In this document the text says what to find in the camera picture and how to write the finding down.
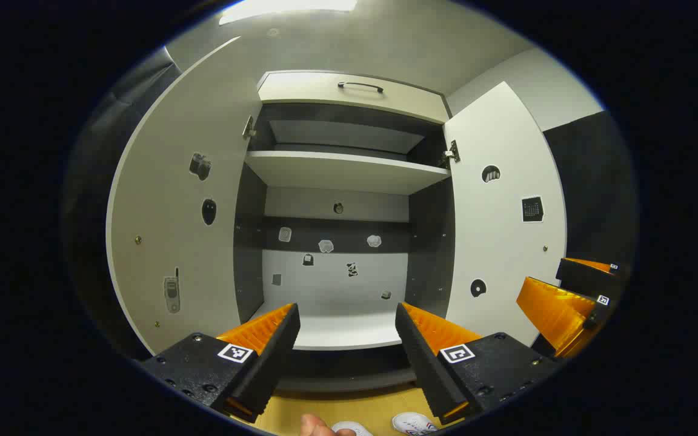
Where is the ceiling light panel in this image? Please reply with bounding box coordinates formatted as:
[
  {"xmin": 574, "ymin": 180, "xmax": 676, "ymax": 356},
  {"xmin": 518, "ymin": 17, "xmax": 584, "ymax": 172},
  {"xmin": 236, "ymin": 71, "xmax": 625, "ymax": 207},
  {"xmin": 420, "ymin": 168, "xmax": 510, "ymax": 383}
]
[{"xmin": 219, "ymin": 0, "xmax": 359, "ymax": 25}]

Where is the black backdrop cloth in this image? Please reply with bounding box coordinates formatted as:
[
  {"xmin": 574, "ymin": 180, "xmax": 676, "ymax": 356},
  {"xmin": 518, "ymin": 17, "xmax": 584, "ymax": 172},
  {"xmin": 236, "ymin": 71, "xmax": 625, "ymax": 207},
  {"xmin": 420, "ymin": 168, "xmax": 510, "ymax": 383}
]
[{"xmin": 64, "ymin": 48, "xmax": 637, "ymax": 358}]

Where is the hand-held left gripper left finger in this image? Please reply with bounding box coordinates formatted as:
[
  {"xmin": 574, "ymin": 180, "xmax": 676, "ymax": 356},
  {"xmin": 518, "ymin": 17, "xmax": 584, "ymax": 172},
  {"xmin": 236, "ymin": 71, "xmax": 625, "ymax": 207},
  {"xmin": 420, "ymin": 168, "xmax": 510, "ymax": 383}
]
[{"xmin": 140, "ymin": 303, "xmax": 301, "ymax": 423}]

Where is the white cabinet shelf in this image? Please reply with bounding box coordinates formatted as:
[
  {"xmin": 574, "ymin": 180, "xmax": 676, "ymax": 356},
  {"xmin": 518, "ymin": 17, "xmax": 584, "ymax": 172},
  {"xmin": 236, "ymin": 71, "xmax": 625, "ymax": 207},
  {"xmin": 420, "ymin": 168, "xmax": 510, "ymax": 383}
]
[{"xmin": 244, "ymin": 150, "xmax": 451, "ymax": 196}]

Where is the white shoe cabinet door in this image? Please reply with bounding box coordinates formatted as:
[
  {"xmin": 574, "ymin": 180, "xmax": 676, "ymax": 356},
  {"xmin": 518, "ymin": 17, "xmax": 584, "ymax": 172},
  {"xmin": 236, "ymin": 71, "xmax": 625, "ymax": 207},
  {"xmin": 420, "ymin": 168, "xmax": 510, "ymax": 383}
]
[
  {"xmin": 443, "ymin": 81, "xmax": 568, "ymax": 347},
  {"xmin": 105, "ymin": 36, "xmax": 263, "ymax": 355}
]

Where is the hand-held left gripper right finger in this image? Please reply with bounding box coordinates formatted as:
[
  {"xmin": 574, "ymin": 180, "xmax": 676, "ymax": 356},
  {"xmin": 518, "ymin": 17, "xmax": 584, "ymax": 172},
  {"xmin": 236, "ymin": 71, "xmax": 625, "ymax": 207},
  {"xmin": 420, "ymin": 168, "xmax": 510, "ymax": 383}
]
[{"xmin": 395, "ymin": 302, "xmax": 559, "ymax": 424}]

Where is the white cabinet drawer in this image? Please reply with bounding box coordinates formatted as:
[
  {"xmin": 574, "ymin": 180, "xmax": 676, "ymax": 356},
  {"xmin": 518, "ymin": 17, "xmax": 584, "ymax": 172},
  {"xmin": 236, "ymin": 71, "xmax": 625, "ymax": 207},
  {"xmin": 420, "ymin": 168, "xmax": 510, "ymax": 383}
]
[{"xmin": 256, "ymin": 70, "xmax": 451, "ymax": 125}]

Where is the black drawer handle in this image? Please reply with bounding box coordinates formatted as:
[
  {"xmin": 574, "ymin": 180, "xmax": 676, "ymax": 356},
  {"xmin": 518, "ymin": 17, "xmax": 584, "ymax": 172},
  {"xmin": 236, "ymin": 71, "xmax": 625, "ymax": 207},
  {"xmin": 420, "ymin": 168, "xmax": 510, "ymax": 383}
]
[{"xmin": 337, "ymin": 81, "xmax": 385, "ymax": 94}]

